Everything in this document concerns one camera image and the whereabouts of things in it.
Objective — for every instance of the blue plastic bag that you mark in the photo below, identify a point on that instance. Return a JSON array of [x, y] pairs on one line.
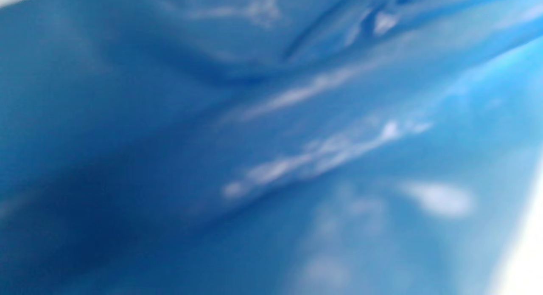
[[254, 150]]

